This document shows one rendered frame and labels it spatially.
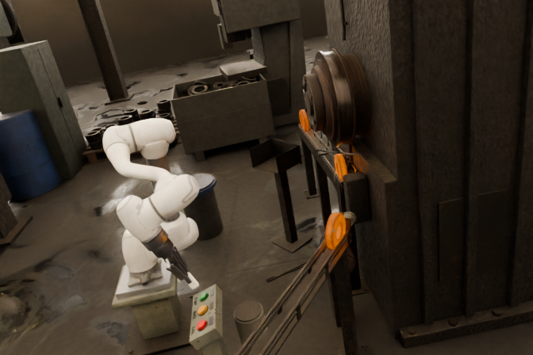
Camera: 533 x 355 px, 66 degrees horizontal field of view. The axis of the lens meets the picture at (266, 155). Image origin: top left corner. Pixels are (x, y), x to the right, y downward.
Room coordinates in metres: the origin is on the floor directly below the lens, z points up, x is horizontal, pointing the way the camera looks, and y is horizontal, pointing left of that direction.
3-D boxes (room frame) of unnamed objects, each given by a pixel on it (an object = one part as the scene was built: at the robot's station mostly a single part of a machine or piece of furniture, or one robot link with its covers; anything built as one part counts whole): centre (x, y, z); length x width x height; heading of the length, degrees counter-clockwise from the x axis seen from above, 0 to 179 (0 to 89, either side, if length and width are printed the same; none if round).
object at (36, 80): (4.74, 2.46, 0.75); 0.70 x 0.48 x 1.50; 2
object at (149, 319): (1.84, 0.76, 0.16); 0.40 x 0.40 x 0.31; 4
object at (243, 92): (4.66, 0.40, 0.39); 1.03 x 0.83 x 0.79; 96
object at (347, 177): (1.70, -0.39, 0.68); 0.11 x 0.08 x 0.24; 92
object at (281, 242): (2.44, -0.06, 0.36); 0.26 x 0.20 x 0.72; 37
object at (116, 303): (1.84, 0.76, 0.33); 0.32 x 0.32 x 0.04; 4
